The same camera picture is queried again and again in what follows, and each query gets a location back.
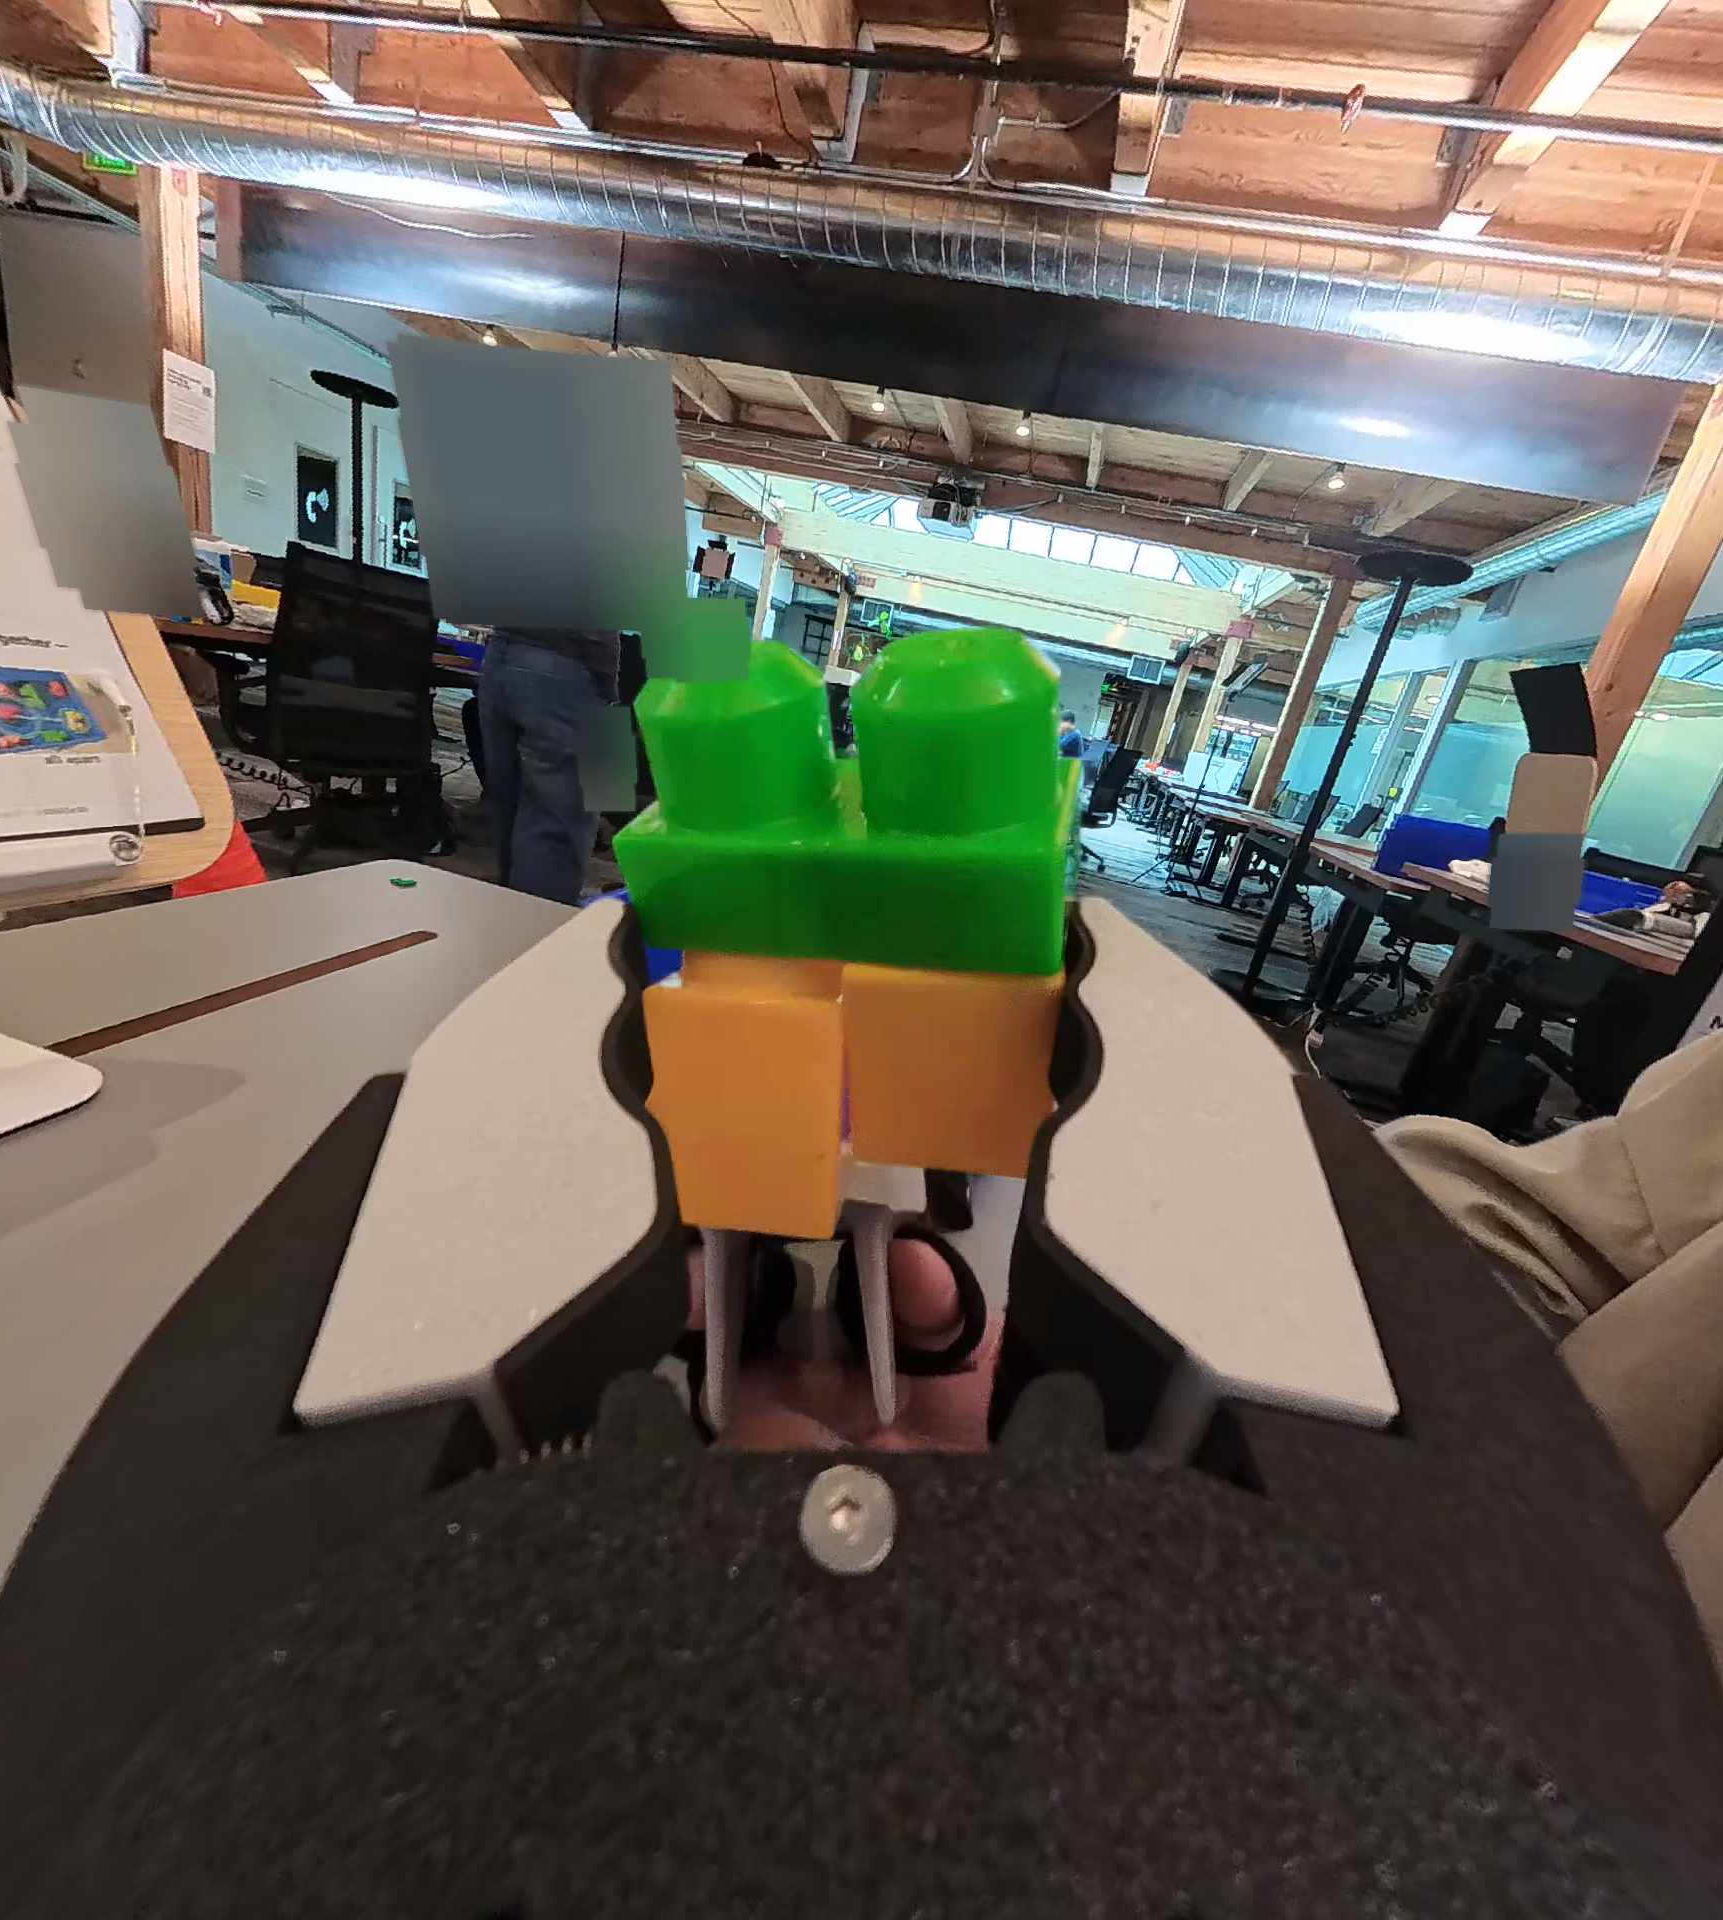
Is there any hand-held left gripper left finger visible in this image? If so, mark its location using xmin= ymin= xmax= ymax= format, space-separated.
xmin=297 ymin=901 xmax=689 ymax=1428

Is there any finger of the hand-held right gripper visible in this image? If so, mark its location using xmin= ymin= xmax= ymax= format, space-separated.
xmin=841 ymin=1185 xmax=911 ymax=1430
xmin=694 ymin=1223 xmax=756 ymax=1436

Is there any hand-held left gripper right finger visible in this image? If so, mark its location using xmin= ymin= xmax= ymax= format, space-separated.
xmin=997 ymin=901 xmax=1397 ymax=1430

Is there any orange mega block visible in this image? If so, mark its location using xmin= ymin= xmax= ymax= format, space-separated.
xmin=841 ymin=962 xmax=1067 ymax=1178
xmin=644 ymin=955 xmax=858 ymax=1241

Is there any green mega block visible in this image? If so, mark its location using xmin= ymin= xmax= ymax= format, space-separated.
xmin=614 ymin=631 xmax=1085 ymax=979

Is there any person's right hand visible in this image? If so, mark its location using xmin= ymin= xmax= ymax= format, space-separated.
xmin=904 ymin=1223 xmax=990 ymax=1383

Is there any black office chair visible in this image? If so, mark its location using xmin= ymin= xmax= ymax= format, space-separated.
xmin=255 ymin=543 xmax=452 ymax=859

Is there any printed instruction sheet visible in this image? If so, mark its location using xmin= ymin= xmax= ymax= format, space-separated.
xmin=0 ymin=241 xmax=205 ymax=856

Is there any silver ventilation duct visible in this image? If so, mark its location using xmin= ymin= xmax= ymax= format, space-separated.
xmin=0 ymin=16 xmax=1723 ymax=393

